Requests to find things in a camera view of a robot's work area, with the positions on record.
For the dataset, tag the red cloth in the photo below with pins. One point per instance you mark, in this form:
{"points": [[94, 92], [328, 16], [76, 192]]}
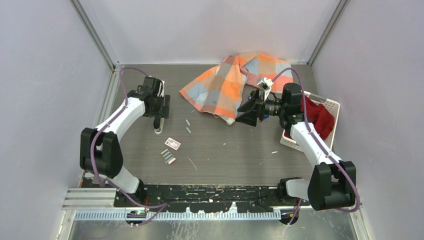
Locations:
{"points": [[318, 114]]}

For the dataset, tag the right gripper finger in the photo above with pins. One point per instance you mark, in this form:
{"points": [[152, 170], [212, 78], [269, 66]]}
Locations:
{"points": [[249, 118], [251, 105]]}

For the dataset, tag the aluminium slotted rail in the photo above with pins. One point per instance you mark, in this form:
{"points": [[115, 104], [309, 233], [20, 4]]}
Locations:
{"points": [[138, 215]]}

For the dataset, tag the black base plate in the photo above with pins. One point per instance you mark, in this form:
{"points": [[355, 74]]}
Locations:
{"points": [[217, 198]]}

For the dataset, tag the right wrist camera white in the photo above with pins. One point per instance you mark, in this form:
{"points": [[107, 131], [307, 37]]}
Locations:
{"points": [[266, 83]]}

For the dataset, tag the red white staple box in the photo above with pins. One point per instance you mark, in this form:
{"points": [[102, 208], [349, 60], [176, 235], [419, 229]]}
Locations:
{"points": [[172, 143]]}

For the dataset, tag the white plastic basket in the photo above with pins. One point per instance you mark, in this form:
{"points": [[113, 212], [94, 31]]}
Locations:
{"points": [[332, 106]]}

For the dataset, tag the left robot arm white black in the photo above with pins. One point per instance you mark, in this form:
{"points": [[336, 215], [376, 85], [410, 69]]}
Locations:
{"points": [[100, 151]]}

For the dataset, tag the black beige stapler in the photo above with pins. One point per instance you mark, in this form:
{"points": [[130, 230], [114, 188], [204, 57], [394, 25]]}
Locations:
{"points": [[158, 125]]}

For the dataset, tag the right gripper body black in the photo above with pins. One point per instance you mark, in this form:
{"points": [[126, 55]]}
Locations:
{"points": [[272, 107]]}

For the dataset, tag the orange checkered cloth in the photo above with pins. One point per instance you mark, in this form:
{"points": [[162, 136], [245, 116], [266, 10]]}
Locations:
{"points": [[218, 91]]}

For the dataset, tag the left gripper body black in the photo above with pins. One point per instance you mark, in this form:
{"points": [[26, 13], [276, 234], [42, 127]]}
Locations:
{"points": [[157, 111]]}

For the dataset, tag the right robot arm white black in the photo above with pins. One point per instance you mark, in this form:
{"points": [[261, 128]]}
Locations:
{"points": [[332, 184]]}

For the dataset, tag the staple box tray with staples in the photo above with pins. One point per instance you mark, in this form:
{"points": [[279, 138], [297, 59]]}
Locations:
{"points": [[168, 157]]}

